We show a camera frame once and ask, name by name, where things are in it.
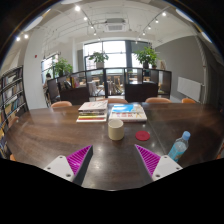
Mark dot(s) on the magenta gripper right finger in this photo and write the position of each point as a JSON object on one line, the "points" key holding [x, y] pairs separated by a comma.
{"points": [[152, 166]]}

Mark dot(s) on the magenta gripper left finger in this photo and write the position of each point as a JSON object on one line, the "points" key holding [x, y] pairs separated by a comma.
{"points": [[73, 167]]}

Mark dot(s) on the clear plastic water bottle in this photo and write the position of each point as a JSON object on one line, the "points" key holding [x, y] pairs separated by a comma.
{"points": [[179, 147]]}

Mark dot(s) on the red round coaster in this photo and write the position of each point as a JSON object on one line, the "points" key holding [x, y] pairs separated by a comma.
{"points": [[142, 135]]}

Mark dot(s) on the beige ceramic cup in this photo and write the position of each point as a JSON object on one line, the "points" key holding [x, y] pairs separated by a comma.
{"points": [[115, 129]]}

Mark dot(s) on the stack of books left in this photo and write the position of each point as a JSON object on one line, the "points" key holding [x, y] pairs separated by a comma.
{"points": [[95, 111]]}

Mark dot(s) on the orange chair far left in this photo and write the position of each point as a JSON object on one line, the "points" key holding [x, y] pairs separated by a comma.
{"points": [[61, 104]]}

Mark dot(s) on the orange chair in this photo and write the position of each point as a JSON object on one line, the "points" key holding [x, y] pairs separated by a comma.
{"points": [[157, 100], [61, 104], [188, 100], [116, 100]]}

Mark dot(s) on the orange chair far right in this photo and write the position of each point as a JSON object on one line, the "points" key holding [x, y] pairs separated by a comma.
{"points": [[188, 100]]}

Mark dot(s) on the orange chair middle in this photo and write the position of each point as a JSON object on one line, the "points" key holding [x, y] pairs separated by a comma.
{"points": [[116, 100]]}

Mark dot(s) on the black shelf room divider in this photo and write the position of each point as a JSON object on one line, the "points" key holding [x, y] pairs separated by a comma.
{"points": [[129, 83]]}

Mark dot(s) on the dark bookshelf on left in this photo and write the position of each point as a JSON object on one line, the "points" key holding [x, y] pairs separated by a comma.
{"points": [[12, 97]]}

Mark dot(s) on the potted plant left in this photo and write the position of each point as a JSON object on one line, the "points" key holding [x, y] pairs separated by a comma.
{"points": [[62, 67]]}

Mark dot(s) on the potted plant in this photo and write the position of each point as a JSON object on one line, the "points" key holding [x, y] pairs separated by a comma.
{"points": [[62, 67], [99, 58], [146, 57]]}

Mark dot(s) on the potted plant right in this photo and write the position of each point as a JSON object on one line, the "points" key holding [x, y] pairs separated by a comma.
{"points": [[146, 57]]}

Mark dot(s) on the potted plant middle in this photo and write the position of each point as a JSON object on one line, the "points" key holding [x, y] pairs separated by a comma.
{"points": [[99, 58]]}

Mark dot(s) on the ceiling air conditioner unit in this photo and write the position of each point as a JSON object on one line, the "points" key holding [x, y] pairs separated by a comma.
{"points": [[115, 25]]}

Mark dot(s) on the white wall radiator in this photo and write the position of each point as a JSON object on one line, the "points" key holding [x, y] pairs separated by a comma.
{"points": [[190, 88]]}

